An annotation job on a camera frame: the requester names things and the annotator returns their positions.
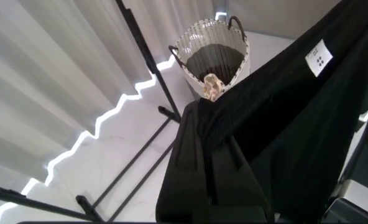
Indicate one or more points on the white curtain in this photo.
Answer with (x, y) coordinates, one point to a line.
(62, 62)

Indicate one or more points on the black clothes rack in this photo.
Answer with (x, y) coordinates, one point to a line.
(146, 53)

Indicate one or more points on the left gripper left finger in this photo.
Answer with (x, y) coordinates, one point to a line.
(184, 180)

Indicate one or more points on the black garment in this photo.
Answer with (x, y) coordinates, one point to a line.
(296, 124)

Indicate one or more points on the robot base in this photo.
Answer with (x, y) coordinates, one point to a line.
(358, 196)

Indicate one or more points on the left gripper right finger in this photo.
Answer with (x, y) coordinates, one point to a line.
(233, 193)

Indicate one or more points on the white laundry basket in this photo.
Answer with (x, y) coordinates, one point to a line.
(212, 34)

